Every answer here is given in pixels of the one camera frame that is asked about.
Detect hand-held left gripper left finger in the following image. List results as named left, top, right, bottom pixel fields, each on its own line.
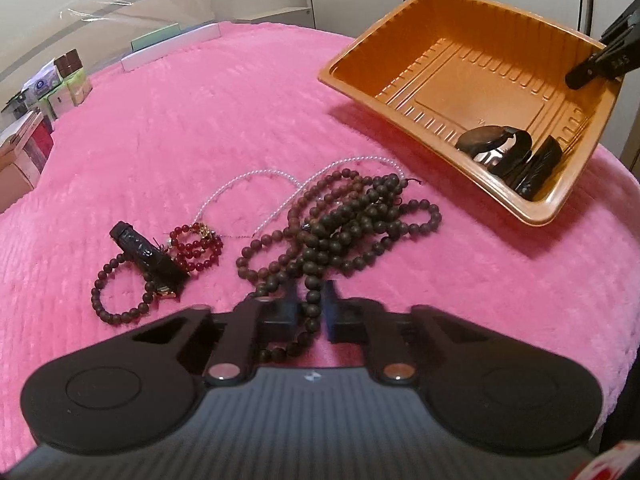
left=131, top=279, right=302, bottom=387

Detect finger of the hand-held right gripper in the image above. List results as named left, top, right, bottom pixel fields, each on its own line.
left=599, top=2, right=640, bottom=47
left=565, top=35, right=640, bottom=92

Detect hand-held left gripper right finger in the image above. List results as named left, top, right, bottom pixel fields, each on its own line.
left=322, top=280, right=494, bottom=387

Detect brown wooden bead necklace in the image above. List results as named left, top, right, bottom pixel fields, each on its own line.
left=235, top=170, right=401, bottom=365

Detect dark wooden bead necklace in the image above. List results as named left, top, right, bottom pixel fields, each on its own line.
left=287, top=173, right=444, bottom=307

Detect red bead bracelet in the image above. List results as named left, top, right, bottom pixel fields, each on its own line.
left=167, top=221, right=225, bottom=273

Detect white pearl necklace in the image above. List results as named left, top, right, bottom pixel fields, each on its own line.
left=195, top=156, right=401, bottom=238

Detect orange plastic tray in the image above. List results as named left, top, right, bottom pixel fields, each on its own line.
left=317, top=0, right=626, bottom=226

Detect black strap gold watch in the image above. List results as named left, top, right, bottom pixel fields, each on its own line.
left=110, top=220, right=190, bottom=302

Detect dark bead bracelet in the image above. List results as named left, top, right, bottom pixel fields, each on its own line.
left=90, top=250, right=157, bottom=328

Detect pink blanket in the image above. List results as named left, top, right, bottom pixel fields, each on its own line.
left=0, top=22, right=640, bottom=461

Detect long white box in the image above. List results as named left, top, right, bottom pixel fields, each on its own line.
left=121, top=24, right=222, bottom=73

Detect white nightstand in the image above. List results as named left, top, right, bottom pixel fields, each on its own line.
left=234, top=6, right=312, bottom=28

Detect red box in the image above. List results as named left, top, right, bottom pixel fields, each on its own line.
left=22, top=110, right=55, bottom=162

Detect green flat box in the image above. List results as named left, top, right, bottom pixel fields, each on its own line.
left=131, top=22, right=182, bottom=53

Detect boxes beside table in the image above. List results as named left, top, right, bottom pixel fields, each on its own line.
left=0, top=110, right=46, bottom=213

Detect red patterned cloth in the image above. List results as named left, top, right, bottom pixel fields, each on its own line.
left=575, top=441, right=640, bottom=480

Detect brown box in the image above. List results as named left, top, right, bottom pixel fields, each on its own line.
left=54, top=50, right=83, bottom=78

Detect tissue pack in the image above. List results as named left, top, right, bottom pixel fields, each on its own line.
left=22, top=60, right=63, bottom=103

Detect transparent plastic sheet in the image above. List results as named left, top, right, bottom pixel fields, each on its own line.
left=0, top=0, right=236, bottom=91

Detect black bangle bracelets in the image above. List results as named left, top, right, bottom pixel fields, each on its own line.
left=455, top=125, right=534, bottom=178

